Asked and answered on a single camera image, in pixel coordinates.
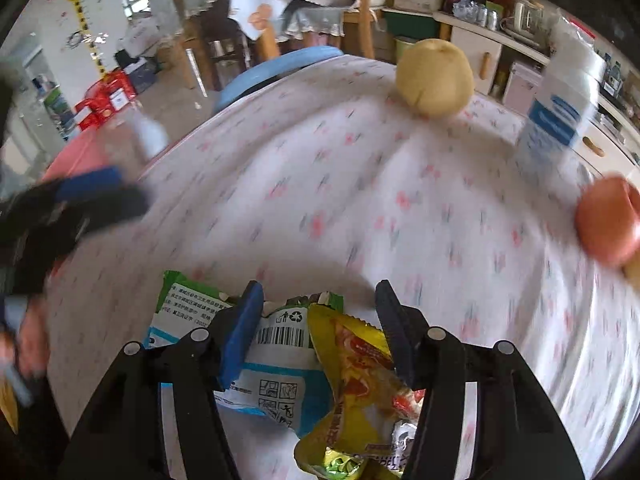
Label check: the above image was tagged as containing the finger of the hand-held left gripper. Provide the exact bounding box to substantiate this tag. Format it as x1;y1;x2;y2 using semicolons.
65;183;151;238
55;166;126;203

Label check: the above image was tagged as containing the giraffe height chart sticker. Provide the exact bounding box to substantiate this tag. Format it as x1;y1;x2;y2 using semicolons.
65;0;108;78

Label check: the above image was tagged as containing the row of small glass jars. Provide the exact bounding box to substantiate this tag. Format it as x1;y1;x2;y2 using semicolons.
452;0;503;31

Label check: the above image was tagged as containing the white sideboard cabinet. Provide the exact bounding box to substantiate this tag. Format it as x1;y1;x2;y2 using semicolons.
435;10;640;161

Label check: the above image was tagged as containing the white blue snack packet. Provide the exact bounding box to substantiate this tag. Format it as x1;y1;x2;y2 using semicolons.
144;270;346;438

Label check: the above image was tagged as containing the orange print white paper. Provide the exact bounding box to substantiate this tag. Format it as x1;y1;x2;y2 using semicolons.
230;0;286;41

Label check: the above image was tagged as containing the red plastic crate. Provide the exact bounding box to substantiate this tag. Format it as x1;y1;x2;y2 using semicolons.
75;67;138;133

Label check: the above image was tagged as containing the person's left hand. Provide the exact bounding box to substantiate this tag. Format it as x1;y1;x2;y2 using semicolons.
15;305;51;378

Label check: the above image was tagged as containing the white blue label bottle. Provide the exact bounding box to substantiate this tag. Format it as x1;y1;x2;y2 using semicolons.
515;25;606;181

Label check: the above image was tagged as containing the white electric kettle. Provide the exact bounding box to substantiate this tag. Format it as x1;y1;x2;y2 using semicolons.
502;0;546;41

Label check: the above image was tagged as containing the grey lace cloth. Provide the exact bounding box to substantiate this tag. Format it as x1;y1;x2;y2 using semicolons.
277;7;346;41

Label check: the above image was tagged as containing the small yellow pear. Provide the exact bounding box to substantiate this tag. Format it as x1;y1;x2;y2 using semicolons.
396;38;474;118

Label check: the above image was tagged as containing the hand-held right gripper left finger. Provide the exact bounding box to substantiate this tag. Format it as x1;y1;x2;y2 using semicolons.
60;280;264;480

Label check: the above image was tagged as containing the red apple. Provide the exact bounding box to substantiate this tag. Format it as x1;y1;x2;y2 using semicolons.
574;175;640;268

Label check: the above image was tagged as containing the cherry print tablecloth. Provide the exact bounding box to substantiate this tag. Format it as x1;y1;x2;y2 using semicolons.
45;55;640;480

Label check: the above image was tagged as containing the pink plastic bin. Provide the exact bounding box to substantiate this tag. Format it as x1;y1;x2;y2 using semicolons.
42;130;151;186

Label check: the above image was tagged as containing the wooden chair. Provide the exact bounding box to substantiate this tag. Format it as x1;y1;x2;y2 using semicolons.
345;0;401;58

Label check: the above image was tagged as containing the yellow snack packet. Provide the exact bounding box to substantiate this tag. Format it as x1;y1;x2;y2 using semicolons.
294;304;426;480

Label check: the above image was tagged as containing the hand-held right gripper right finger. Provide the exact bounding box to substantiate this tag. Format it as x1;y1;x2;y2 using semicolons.
375;280;586;480

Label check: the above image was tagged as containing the light blue plastic stool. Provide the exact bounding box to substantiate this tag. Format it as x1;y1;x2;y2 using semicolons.
215;46;343;113

